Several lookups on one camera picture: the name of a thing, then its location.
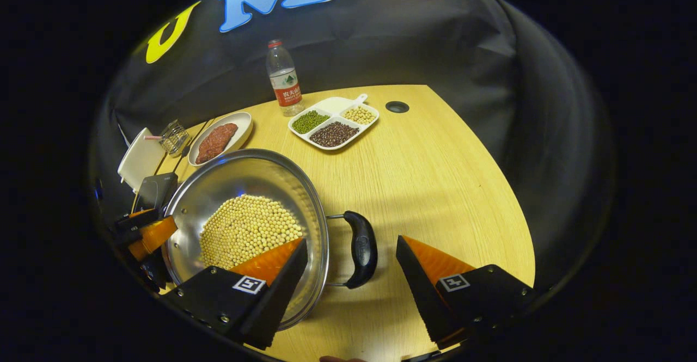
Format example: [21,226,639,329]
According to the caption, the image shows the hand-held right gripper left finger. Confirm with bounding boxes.
[160,237,309,352]

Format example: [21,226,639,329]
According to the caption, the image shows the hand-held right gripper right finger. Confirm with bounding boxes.
[395,234,538,350]

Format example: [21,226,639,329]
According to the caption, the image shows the black induction cooktop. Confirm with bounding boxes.
[133,173,179,213]

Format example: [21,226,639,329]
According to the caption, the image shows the pile of yellow soybeans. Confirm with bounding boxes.
[199,194,304,270]

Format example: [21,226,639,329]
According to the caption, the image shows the stainless steel pot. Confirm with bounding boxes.
[162,149,378,331]

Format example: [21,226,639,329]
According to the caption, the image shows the white toaster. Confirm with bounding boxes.
[118,128,167,193]

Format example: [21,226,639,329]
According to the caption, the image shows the raw red meat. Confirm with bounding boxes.
[196,123,239,164]

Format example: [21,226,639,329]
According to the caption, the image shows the white oval plate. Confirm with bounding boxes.
[188,112,254,167]

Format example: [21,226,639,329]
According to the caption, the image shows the pile of dark red beans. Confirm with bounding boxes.
[309,121,360,148]

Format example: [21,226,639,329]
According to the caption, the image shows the pile of green mung beans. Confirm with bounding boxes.
[291,110,330,134]

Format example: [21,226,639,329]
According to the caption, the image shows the small pile of yellow beans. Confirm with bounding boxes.
[342,106,377,125]

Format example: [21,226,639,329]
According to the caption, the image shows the clear plastic water bottle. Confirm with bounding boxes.
[266,39,303,116]

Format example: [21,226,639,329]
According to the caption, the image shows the white divided tray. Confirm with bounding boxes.
[288,94,380,151]

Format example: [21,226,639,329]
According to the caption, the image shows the metal wire basket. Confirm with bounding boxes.
[158,120,190,157]

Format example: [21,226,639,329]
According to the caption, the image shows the black power cable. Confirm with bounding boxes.
[180,118,216,158]

